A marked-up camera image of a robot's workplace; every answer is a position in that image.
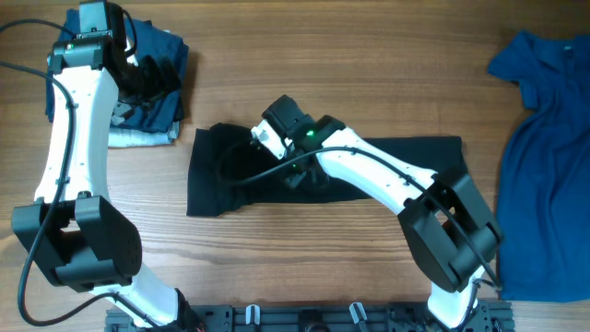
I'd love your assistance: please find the black polo shirt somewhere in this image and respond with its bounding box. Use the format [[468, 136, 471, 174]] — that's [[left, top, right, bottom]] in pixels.
[[187, 123, 467, 217]]

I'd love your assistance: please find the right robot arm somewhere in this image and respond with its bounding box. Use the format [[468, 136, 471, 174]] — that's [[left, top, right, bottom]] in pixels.
[[251, 95, 503, 331]]

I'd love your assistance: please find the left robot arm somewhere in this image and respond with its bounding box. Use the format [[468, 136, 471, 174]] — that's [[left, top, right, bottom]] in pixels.
[[12, 1, 198, 331]]

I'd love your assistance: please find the folded navy blue garment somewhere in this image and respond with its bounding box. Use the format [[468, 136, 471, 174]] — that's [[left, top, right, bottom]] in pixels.
[[45, 1, 189, 133]]

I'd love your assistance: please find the folded light grey garment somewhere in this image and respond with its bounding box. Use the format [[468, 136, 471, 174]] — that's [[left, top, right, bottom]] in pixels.
[[108, 122, 180, 148]]

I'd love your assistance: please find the blue polo shirt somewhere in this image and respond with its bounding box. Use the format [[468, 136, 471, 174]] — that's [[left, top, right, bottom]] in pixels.
[[488, 31, 589, 302]]

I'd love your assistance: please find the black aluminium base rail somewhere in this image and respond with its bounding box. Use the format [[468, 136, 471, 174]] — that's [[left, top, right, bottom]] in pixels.
[[104, 300, 516, 332]]

